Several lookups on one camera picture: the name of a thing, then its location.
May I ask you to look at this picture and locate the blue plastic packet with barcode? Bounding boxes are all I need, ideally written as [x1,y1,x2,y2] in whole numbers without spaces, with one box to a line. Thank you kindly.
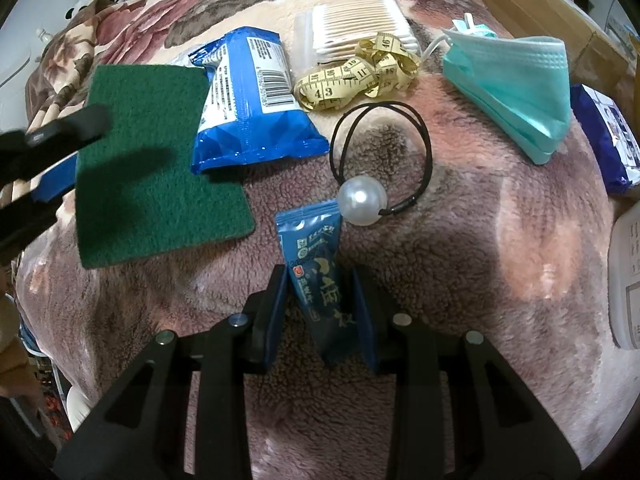
[187,26,331,175]

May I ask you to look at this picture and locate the bag of cotton swabs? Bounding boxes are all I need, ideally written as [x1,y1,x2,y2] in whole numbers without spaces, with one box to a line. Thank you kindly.
[293,0,421,63]

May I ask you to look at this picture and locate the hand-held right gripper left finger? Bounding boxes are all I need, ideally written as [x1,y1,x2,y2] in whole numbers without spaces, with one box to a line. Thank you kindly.
[52,262,291,480]

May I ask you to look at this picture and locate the teal face mask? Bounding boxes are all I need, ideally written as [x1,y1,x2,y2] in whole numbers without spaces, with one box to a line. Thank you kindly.
[422,12,573,166]

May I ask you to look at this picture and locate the dark blue sachet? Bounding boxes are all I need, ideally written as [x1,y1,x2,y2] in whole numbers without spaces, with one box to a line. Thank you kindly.
[274,199,361,366]

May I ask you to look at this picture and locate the green scouring pad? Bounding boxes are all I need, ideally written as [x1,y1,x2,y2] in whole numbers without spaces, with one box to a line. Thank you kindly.
[74,64,257,270]

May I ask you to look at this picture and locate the blue tissue pack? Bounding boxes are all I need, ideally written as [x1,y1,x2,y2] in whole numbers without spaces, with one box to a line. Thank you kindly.
[570,84,640,196]

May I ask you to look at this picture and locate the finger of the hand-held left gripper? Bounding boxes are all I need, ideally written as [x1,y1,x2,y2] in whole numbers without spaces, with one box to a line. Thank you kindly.
[0,157,78,266]
[0,104,113,196]

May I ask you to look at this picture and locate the cardboard box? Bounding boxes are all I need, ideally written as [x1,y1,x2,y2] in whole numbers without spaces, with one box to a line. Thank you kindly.
[481,0,636,86]

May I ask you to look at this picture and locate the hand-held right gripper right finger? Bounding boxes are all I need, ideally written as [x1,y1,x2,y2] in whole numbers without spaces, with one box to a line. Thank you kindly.
[350,266,583,480]

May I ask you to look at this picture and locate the floral fleece blanket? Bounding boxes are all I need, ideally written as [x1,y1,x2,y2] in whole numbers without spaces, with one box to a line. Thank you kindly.
[15,0,626,480]

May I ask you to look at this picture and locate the black hair tie with pearl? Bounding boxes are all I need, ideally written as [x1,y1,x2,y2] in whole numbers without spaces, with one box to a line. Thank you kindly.
[330,102,433,226]

